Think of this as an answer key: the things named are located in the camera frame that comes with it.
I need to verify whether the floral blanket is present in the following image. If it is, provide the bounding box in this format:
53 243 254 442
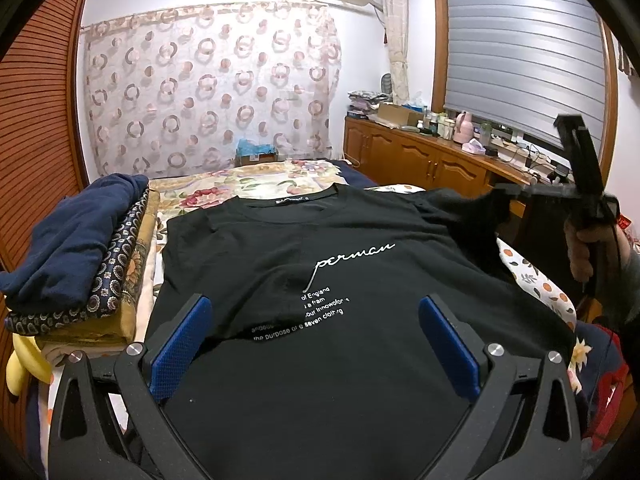
149 159 351 211

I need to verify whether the wooden sideboard cabinet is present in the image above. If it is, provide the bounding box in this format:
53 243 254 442
342 115 541 203

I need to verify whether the cardboard box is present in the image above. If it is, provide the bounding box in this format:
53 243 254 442
375 102 426 128

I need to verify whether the wooden window frame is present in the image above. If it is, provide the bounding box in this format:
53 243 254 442
432 0 621 181

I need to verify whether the yellow plush toy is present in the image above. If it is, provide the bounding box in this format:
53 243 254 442
5 332 56 408

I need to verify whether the sheer circle pattern curtain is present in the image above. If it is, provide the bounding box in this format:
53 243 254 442
80 1 343 178

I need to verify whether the navy blue bed sheet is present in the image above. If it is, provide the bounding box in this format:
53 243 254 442
327 159 381 188

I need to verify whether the person's right hand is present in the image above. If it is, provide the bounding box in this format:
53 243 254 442
564 217 596 283

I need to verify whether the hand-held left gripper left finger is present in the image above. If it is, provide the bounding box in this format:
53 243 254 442
50 294 216 480

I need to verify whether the folded navy blue cloth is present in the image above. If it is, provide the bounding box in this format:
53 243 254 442
0 173 151 311

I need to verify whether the black printed t-shirt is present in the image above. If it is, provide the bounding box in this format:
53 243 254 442
145 183 576 480

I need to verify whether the red bag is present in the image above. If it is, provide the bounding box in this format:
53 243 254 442
580 325 631 441

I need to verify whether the white power strip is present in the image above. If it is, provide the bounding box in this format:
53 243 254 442
500 145 546 172

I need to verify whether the pile of folded fabrics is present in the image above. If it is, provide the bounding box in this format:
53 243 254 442
348 89 396 117

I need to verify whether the grey window blind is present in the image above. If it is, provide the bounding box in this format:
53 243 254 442
442 0 608 151

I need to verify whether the wooden louvred wardrobe door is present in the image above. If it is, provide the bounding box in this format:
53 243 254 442
0 0 96 271

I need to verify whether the orange fruit print bedsheet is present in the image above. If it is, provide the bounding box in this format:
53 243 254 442
135 183 586 396

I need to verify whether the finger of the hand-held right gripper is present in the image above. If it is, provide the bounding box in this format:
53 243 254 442
492 182 577 202

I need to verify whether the blue plastic bag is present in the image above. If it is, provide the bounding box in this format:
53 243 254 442
236 137 278 167

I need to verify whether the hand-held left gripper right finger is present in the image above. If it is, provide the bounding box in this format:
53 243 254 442
419 295 583 480

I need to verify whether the cream tied curtain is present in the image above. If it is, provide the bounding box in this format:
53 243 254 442
379 0 413 106

